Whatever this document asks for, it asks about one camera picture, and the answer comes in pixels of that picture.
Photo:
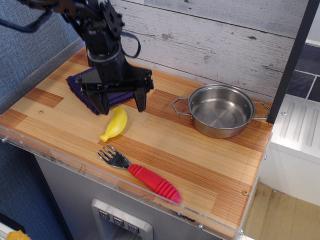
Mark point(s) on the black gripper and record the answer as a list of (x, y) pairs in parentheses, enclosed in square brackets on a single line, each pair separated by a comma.
[(111, 73)]

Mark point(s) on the yellow toy banana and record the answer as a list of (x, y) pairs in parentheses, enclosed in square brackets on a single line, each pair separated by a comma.
[(116, 125)]

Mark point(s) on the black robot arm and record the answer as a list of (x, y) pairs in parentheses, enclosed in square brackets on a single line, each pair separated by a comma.
[(101, 28)]

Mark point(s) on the folded purple cloth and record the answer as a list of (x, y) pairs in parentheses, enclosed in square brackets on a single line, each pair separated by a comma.
[(114, 98)]

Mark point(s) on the yellow object bottom corner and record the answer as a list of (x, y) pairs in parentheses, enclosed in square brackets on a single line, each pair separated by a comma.
[(17, 235)]

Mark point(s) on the stainless steel pot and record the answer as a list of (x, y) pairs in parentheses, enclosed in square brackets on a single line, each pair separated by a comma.
[(219, 111)]

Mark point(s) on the silver toy fridge cabinet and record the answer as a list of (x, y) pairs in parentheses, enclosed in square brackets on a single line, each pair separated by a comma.
[(93, 211)]

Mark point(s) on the white toy sink unit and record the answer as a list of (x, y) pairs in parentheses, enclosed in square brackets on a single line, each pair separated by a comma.
[(292, 158)]

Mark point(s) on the fork with red handle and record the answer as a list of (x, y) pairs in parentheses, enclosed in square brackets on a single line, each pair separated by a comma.
[(155, 182)]

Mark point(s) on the black vertical post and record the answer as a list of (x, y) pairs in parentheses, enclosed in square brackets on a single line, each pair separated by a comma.
[(301, 37)]

